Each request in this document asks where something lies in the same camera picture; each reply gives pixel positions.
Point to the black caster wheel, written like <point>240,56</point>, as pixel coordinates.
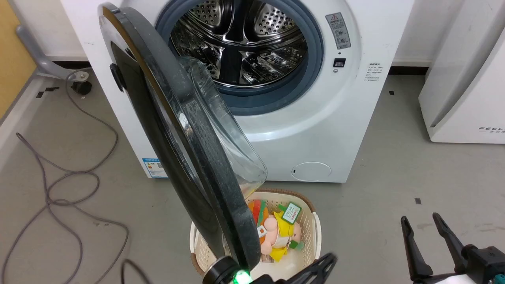
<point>81,86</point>

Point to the grey metal stand leg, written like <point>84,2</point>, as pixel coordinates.
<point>36,56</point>

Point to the black door latch socket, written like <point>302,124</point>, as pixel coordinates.
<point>339,62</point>

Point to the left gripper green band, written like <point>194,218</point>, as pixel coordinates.
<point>225,274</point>

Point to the green white paper tag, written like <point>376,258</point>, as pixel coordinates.
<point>290,213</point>

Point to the black round washer door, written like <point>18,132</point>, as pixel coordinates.
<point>197,157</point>

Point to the orange green striped toy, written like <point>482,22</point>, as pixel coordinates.
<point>258,213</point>

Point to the doll in yellow clothes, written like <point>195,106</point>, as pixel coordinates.
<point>273,229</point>

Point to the round white filter cover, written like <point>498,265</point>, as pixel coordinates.
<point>311,171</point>

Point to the cream plastic laundry basket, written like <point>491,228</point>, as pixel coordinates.
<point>310,236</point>

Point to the grey rubber door gasket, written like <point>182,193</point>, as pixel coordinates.
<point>314,59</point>

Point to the steel perforated washer drum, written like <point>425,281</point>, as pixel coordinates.
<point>240,39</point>

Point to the blue energy label sticker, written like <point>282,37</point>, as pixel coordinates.
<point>154,167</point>

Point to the grey warning sticker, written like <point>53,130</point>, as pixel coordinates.
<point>338,31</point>

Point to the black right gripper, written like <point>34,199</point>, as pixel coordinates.
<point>485,264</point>

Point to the white appliance with grey lettering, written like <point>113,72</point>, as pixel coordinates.
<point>465,98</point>

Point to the white front-load washing machine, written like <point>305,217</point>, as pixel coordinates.
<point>339,118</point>

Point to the yellow wooden panel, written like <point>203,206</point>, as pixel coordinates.
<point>14,59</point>

